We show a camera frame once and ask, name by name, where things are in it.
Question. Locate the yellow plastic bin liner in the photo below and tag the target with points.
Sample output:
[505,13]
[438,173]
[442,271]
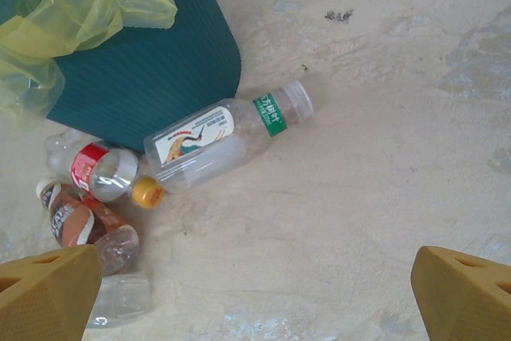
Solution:
[80,9]

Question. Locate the clear square bottle white cap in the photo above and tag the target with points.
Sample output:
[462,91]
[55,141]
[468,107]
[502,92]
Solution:
[123,297]

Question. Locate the clear bottle with red label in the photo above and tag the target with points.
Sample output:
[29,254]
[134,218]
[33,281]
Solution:
[100,169]

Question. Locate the teal bin with yellow rim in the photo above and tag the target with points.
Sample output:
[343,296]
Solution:
[159,77]

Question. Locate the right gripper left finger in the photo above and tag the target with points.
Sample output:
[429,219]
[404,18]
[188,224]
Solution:
[44,301]

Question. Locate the clear bottle with green band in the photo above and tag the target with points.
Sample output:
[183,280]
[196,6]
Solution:
[207,137]

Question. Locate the brown label plastic bottle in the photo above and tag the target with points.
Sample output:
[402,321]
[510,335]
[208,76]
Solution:
[72,225]

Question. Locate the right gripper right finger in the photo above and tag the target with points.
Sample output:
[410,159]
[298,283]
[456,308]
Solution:
[467,305]

